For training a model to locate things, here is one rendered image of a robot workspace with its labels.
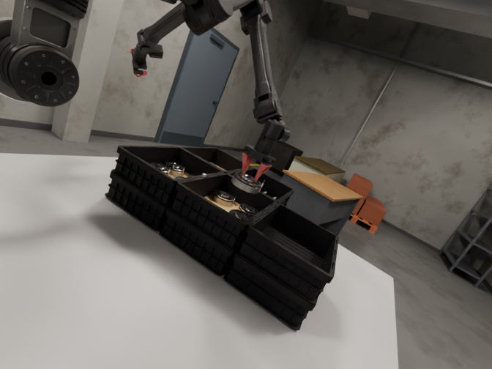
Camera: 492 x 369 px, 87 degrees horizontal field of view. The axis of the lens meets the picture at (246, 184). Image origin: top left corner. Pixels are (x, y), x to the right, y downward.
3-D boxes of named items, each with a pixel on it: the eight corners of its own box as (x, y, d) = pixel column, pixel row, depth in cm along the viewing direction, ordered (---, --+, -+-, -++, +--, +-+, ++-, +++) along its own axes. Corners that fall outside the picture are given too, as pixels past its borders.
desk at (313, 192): (339, 237, 407) (364, 197, 387) (302, 254, 297) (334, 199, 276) (302, 212, 445) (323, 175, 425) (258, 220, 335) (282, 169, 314)
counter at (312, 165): (331, 197, 679) (345, 171, 658) (309, 209, 485) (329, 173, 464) (307, 183, 708) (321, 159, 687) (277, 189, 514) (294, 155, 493)
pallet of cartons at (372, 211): (375, 221, 632) (394, 192, 609) (373, 235, 507) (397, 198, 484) (338, 200, 671) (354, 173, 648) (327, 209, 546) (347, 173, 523)
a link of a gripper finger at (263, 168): (246, 174, 92) (258, 150, 90) (263, 184, 90) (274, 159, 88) (239, 175, 86) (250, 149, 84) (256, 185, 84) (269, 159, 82)
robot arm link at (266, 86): (238, 12, 94) (263, -5, 89) (246, 23, 99) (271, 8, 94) (250, 118, 84) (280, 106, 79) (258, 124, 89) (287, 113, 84)
